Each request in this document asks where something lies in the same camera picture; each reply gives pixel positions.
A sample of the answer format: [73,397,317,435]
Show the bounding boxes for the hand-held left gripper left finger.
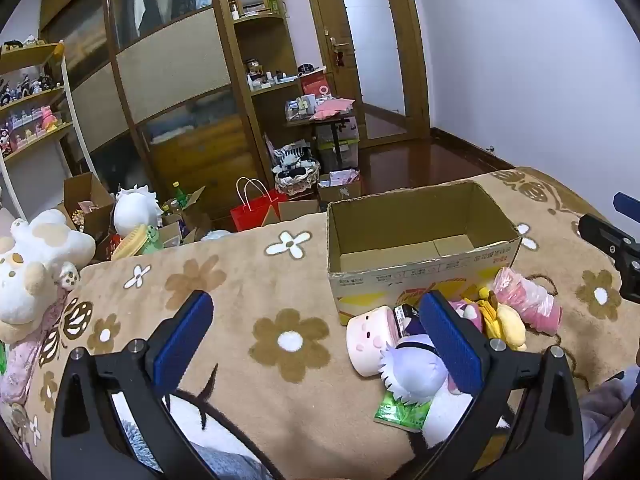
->
[50,290,216,480]

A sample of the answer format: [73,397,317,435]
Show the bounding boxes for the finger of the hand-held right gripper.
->
[613,191,640,221]
[578,213,640,306]

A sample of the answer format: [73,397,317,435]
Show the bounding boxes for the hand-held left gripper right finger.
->
[419,290,586,480]

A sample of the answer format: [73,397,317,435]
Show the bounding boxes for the lavender-haired plush doll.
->
[378,317,451,403]

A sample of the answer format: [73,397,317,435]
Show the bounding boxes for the yellow plush toy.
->
[475,287,527,352]

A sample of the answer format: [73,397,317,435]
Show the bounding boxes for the green soft packet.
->
[374,389,432,433]

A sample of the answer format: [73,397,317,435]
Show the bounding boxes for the pink soft item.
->
[490,267,563,336]

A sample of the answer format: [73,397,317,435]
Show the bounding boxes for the black card packet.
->
[392,304,423,336]

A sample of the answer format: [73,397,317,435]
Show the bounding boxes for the beige flower-print blanket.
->
[0,166,640,480]

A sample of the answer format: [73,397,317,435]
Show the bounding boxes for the green and yellow toy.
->
[111,225,163,261]

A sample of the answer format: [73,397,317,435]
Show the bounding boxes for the person's grey clothing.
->
[190,442,266,480]

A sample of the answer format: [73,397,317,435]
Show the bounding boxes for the cardboard box with bottles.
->
[160,186,213,246]

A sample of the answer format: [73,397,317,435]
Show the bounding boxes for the white-haired plush head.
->
[113,185,163,238]

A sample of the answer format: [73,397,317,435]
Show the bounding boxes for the red paper bag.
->
[230,177,290,233]

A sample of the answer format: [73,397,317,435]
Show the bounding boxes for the pink fluffy cloth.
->
[0,290,71,406]

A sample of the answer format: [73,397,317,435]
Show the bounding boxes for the white and beige plush animal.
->
[0,208,97,343]

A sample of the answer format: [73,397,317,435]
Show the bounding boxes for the grey lavender cloth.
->
[580,366,640,461]

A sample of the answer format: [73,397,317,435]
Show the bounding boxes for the open cardboard box with trinkets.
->
[57,172,117,261]

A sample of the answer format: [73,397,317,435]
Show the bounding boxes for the flat cardboard piece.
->
[262,199,321,226]

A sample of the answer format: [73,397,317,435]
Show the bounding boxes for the small cardboard box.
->
[317,172,362,203]

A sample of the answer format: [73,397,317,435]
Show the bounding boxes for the lace-trimmed basket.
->
[274,160,321,196]

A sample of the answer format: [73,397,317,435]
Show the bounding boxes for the clear plastic storage box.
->
[315,117,361,171]

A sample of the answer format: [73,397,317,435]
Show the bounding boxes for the striped plush toy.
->
[272,142,313,168]

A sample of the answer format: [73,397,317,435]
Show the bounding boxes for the small folding table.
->
[285,110,358,171]

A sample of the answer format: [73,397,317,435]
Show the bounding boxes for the wooden corner shelf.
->
[215,0,331,201]

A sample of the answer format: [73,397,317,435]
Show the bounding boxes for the white shelf with figures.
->
[0,40,96,221]

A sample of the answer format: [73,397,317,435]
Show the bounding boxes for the pink cloth pile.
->
[310,97,356,122]

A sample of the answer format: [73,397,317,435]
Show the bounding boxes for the wooden sliding-door wardrobe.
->
[37,0,266,216]

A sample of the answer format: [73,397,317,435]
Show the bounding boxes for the red gift box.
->
[300,71,333,106]

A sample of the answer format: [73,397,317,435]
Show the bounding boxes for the wooden door with glass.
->
[300,0,431,148]

